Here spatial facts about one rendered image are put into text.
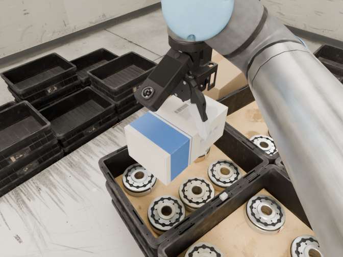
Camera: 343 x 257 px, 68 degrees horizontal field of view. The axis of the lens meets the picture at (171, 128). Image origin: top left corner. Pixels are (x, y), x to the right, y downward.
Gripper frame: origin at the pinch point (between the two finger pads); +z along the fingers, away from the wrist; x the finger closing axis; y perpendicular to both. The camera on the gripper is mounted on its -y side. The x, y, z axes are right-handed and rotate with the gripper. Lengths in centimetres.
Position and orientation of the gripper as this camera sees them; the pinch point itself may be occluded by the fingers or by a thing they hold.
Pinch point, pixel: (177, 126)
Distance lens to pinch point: 55.9
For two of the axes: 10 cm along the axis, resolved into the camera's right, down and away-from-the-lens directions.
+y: 6.8, -5.1, 5.2
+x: -7.3, -4.8, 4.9
